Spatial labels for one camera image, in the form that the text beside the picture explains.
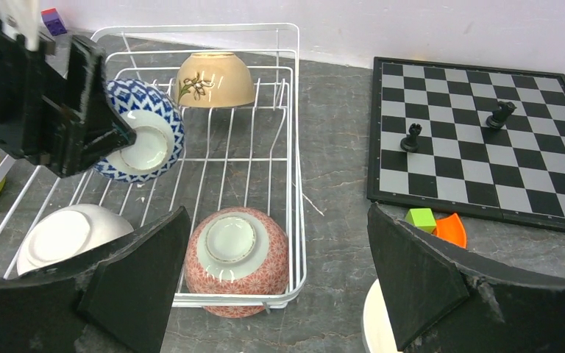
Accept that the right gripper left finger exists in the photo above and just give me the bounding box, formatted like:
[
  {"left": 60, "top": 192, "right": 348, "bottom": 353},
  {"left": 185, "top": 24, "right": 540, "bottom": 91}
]
[{"left": 0, "top": 207, "right": 191, "bottom": 352}]

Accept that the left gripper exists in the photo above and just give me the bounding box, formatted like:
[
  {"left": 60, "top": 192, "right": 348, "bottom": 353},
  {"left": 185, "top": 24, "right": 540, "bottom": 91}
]
[{"left": 0, "top": 20, "right": 136, "bottom": 177}]

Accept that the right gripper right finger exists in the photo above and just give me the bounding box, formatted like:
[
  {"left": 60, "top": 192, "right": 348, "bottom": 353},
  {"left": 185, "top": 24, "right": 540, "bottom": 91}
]
[{"left": 367, "top": 204, "right": 565, "bottom": 352}]

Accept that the blue patterned bowl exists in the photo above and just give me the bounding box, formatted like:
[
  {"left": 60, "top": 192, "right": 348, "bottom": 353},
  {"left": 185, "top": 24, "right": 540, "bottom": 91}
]
[{"left": 93, "top": 79, "right": 185, "bottom": 183}]

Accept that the white ribbed bowl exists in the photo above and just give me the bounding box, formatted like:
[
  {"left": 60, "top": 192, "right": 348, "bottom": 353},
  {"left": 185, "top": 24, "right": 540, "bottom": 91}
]
[{"left": 361, "top": 279, "right": 399, "bottom": 353}]

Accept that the orange curved block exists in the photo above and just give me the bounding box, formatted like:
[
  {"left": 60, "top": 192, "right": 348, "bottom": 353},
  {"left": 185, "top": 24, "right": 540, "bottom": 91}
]
[{"left": 433, "top": 213, "right": 467, "bottom": 249}]

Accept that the green cube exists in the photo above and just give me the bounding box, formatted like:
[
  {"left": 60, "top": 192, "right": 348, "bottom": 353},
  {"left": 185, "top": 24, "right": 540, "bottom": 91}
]
[{"left": 405, "top": 208, "right": 436, "bottom": 233}]

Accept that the plain white bowl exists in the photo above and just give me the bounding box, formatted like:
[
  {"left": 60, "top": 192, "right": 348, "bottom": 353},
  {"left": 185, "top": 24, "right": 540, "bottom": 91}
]
[{"left": 16, "top": 204, "right": 134, "bottom": 275}]

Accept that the purple red block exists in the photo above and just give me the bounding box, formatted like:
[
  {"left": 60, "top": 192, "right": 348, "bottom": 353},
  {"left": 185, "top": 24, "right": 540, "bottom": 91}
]
[{"left": 40, "top": 7, "right": 67, "bottom": 36}]

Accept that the beige flower bowl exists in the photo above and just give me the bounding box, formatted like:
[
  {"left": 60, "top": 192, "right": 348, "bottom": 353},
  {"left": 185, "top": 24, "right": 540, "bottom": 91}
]
[{"left": 174, "top": 52, "right": 255, "bottom": 108}]

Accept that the black chess piece left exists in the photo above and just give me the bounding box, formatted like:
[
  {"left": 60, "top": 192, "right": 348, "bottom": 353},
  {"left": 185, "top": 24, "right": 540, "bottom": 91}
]
[{"left": 400, "top": 123, "right": 422, "bottom": 152}]

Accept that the black chess piece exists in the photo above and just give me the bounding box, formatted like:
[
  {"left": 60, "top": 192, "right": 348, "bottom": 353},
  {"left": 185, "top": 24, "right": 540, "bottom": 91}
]
[
  {"left": 400, "top": 123, "right": 422, "bottom": 152},
  {"left": 486, "top": 101, "right": 516, "bottom": 129}
]

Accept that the black grey chessboard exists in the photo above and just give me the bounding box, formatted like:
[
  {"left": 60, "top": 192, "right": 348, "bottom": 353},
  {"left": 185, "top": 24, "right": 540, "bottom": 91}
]
[{"left": 367, "top": 57, "right": 565, "bottom": 232}]

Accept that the black chess piece right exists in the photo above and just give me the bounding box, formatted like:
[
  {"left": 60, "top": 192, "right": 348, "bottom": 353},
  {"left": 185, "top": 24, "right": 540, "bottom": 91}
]
[{"left": 486, "top": 101, "right": 516, "bottom": 129}]

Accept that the white wire dish rack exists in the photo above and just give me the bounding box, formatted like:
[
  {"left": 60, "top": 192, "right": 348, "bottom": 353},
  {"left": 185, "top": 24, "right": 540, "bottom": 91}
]
[{"left": 0, "top": 23, "right": 307, "bottom": 309}]

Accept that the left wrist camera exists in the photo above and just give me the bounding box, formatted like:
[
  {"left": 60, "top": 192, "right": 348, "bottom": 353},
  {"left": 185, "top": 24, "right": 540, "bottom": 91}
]
[{"left": 0, "top": 0, "right": 40, "bottom": 51}]

